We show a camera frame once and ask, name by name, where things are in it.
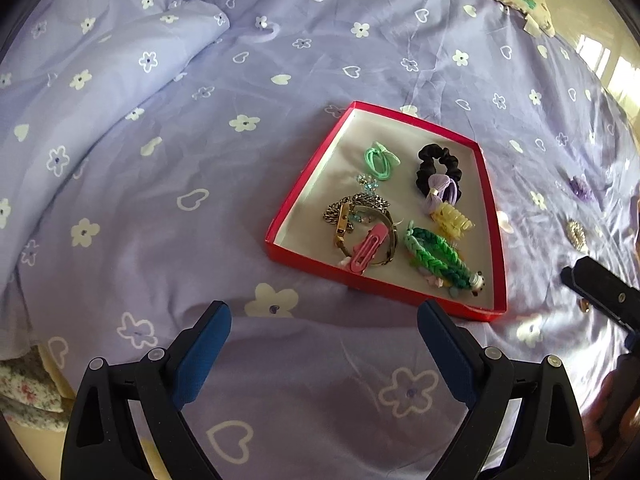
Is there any green braided panda bracelet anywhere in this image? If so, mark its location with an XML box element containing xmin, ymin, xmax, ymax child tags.
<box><xmin>403</xmin><ymin>220</ymin><xmax>486</xmax><ymax>300</ymax></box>

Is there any yellow bow hair claw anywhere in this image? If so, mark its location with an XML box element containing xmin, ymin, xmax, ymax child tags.
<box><xmin>430</xmin><ymin>203</ymin><xmax>475</xmax><ymax>240</ymax></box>

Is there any lilac bow hair tie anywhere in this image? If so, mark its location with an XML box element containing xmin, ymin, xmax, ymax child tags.
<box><xmin>420</xmin><ymin>173</ymin><xmax>462</xmax><ymax>217</ymax></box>

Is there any black scrunchie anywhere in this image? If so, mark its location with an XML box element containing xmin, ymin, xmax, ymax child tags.
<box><xmin>416</xmin><ymin>143</ymin><xmax>462</xmax><ymax>204</ymax></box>

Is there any green mesh hair tie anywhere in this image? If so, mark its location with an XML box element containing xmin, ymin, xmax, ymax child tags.
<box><xmin>363</xmin><ymin>141</ymin><xmax>403</xmax><ymax>182</ymax></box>

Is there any person's right hand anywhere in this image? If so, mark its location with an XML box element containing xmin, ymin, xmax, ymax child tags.
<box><xmin>582</xmin><ymin>372</ymin><xmax>615</xmax><ymax>458</ymax></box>

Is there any silver rhinestone crown brooch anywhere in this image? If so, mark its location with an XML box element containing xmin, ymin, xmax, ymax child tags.
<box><xmin>565</xmin><ymin>220</ymin><xmax>588</xmax><ymax>254</ymax></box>

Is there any purple ruffled flower hair clip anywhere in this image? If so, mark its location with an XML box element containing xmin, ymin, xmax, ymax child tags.
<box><xmin>568</xmin><ymin>176</ymin><xmax>594</xmax><ymax>203</ymax></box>

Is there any pink snap hair clip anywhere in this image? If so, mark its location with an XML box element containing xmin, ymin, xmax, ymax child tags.
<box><xmin>348</xmin><ymin>223</ymin><xmax>388</xmax><ymax>274</ymax></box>

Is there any red shallow box tray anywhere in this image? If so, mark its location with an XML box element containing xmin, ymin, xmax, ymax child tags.
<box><xmin>265</xmin><ymin>102</ymin><xmax>508</xmax><ymax>322</ymax></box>

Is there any floral fabric at bedside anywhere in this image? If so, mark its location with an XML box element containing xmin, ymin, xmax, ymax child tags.
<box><xmin>0</xmin><ymin>346</ymin><xmax>75</xmax><ymax>432</ymax></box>

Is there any blue crystal flower pin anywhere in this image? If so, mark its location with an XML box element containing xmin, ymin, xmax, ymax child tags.
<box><xmin>356</xmin><ymin>174</ymin><xmax>378</xmax><ymax>195</ymax></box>

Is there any gold bangle bracelet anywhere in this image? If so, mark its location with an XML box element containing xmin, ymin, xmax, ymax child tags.
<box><xmin>333</xmin><ymin>198</ymin><xmax>399</xmax><ymax>268</ymax></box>

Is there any silver chain bracelet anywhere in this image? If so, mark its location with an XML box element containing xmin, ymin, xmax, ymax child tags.
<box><xmin>322</xmin><ymin>197</ymin><xmax>357</xmax><ymax>231</ymax></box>

